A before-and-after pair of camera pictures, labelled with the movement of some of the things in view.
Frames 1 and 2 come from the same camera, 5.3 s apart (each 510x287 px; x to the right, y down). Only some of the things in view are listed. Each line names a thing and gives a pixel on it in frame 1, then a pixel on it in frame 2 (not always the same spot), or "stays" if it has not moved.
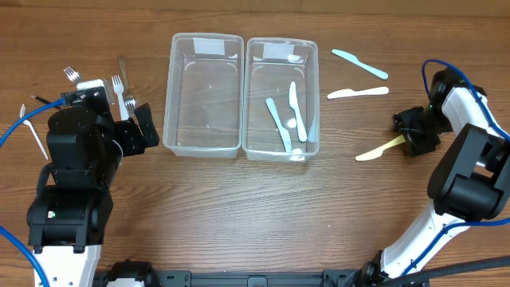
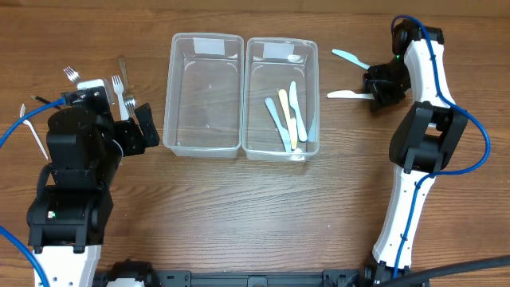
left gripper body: x=130 y=135 stays
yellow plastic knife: x=377 y=152 → x=292 y=123
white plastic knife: x=293 y=102 stays
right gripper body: x=414 y=133 → x=377 y=88
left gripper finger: x=145 y=120 stays
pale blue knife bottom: x=270 y=103 stays
